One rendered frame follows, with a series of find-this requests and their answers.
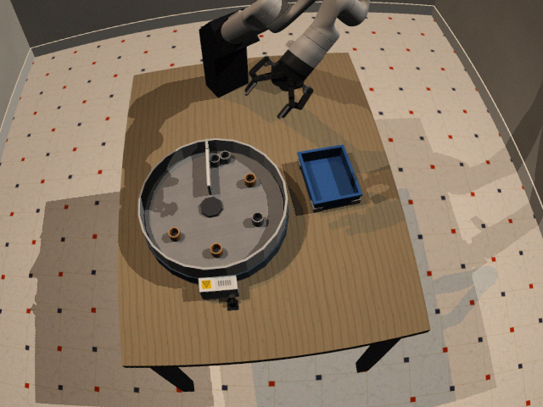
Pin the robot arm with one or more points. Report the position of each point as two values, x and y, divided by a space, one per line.
276 15

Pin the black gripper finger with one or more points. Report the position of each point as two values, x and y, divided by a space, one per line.
265 77
307 90

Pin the bronze ring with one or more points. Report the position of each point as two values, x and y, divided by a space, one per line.
250 183
177 237
216 245

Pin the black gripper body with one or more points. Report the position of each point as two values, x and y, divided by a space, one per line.
293 68

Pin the blue crate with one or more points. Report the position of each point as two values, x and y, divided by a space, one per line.
331 177

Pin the grey metal ring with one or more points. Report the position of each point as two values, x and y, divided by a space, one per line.
215 157
225 154
257 215

